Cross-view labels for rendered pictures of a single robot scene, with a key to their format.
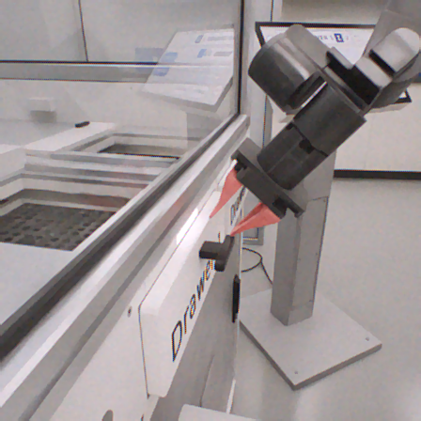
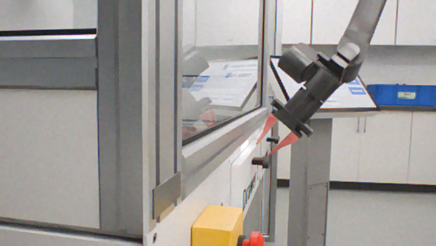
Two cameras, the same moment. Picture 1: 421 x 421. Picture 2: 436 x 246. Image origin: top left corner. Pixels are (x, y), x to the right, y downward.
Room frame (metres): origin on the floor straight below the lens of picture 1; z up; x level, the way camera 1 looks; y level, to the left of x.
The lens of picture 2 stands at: (-0.32, 0.09, 1.05)
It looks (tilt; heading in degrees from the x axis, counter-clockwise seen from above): 6 degrees down; 359
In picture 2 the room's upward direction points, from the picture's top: 1 degrees clockwise
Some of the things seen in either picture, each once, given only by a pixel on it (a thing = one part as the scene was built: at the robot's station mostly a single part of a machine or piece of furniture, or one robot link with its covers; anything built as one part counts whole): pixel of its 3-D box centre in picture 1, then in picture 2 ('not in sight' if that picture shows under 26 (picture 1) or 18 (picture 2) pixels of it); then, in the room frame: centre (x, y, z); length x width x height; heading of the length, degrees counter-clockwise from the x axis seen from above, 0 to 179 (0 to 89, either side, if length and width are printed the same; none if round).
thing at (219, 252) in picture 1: (215, 250); (261, 161); (0.38, 0.00, 0.91); 0.07 x 0.04 x 0.01; 167
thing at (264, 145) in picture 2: (237, 185); (263, 149); (0.69, -0.05, 0.87); 0.29 x 0.02 x 0.11; 167
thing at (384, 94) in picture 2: not in sight; (399, 94); (3.44, -1.92, 1.01); 0.61 x 0.41 x 0.22; 84
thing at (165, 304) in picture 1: (194, 270); (247, 175); (0.38, 0.02, 0.87); 0.29 x 0.02 x 0.11; 167
